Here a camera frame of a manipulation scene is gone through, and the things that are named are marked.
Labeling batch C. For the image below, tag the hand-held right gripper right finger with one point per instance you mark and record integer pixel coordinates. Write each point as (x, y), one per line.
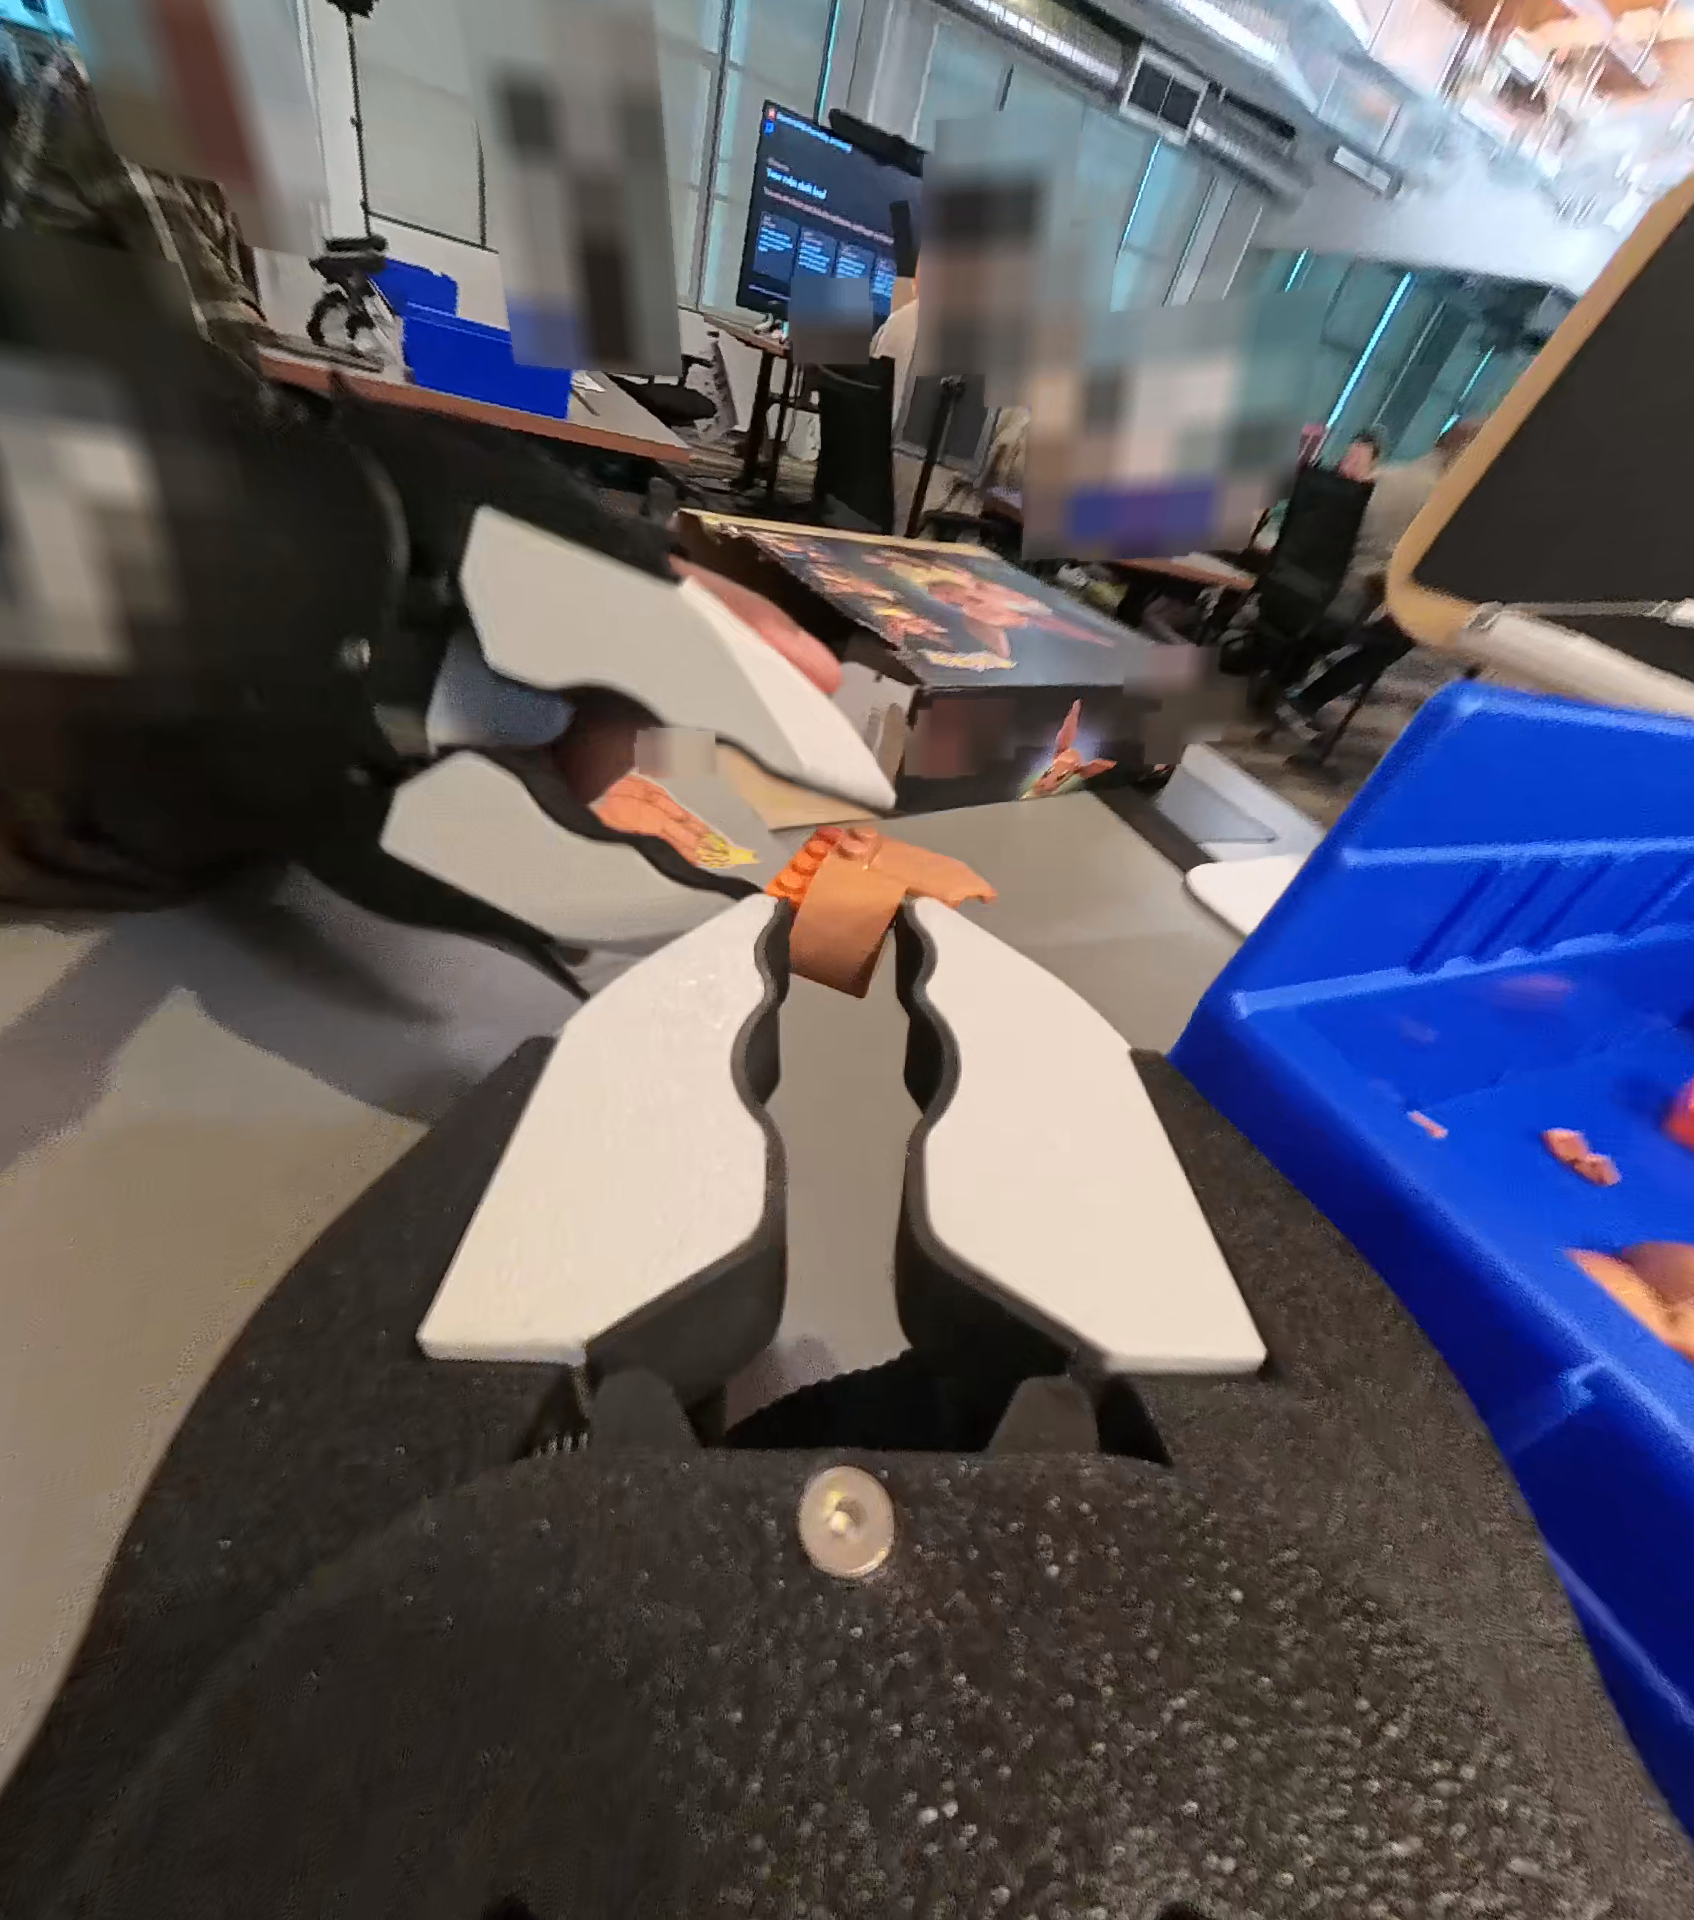
(1072, 1200)

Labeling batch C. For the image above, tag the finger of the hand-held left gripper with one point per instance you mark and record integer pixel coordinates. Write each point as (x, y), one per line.
(517, 854)
(667, 660)

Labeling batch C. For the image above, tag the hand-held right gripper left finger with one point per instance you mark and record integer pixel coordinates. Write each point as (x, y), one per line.
(606, 1184)

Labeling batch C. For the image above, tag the printed cardboard toy box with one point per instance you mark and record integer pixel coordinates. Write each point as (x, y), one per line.
(937, 600)

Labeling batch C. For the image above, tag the person's left hand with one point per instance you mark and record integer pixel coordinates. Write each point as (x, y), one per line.
(773, 630)

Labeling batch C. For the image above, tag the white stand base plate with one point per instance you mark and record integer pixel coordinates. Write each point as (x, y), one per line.
(1245, 893)

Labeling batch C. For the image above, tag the monitor with blue screen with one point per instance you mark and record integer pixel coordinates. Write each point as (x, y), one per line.
(825, 210)

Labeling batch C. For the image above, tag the orange brown curved toy piece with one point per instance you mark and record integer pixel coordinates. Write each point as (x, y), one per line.
(847, 914)

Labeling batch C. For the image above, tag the black office chair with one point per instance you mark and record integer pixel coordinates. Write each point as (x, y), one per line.
(1313, 584)
(855, 442)

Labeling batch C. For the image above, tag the dark panel with wooden edge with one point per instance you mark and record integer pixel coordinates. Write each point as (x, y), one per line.
(1657, 451)

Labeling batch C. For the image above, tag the grey table with wooden edge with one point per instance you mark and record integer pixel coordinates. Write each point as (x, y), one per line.
(487, 421)

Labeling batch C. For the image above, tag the blue plastic storage bin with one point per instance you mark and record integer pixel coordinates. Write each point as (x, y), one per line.
(480, 368)
(1387, 1081)

